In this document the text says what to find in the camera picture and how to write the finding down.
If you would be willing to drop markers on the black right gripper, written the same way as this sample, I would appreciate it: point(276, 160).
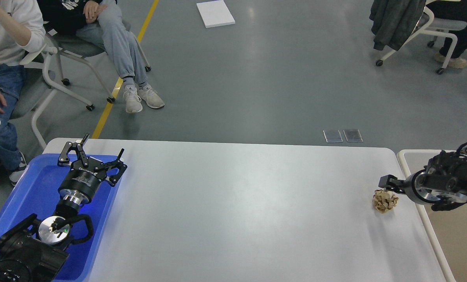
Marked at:
point(411, 187)

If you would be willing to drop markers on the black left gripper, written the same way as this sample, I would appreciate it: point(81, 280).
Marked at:
point(82, 178)

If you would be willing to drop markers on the brown paper ball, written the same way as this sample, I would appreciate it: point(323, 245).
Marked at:
point(384, 201)

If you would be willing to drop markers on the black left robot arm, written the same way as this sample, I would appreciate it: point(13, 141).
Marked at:
point(52, 222)

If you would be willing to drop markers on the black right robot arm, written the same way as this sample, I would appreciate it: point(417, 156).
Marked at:
point(442, 183)

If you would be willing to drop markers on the right floor socket plate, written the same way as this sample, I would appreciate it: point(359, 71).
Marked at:
point(353, 136)

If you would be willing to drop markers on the floor socket plate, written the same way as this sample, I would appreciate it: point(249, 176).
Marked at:
point(353, 136)
point(333, 136)

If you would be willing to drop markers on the blue plastic tray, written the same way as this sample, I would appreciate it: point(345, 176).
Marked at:
point(37, 192)

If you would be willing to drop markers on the left floor socket plate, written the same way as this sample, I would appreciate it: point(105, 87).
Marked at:
point(333, 136)

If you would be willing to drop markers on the beige plastic bin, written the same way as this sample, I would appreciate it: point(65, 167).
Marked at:
point(447, 232)

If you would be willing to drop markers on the white grey office chair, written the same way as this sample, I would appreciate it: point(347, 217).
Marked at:
point(39, 88)

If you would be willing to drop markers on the grey chair behind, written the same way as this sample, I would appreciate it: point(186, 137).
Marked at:
point(78, 50)

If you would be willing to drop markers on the person in grey jeans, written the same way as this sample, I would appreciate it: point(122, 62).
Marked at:
point(100, 22)

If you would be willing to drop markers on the person in white sweater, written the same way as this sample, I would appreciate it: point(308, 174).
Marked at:
point(21, 31)

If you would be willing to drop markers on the chair with dark jacket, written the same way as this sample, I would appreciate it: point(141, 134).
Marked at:
point(396, 22)

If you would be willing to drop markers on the person in dark trousers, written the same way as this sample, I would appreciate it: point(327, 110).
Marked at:
point(456, 11)

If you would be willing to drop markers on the white flat box on floor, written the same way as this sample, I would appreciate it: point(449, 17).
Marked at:
point(215, 13)

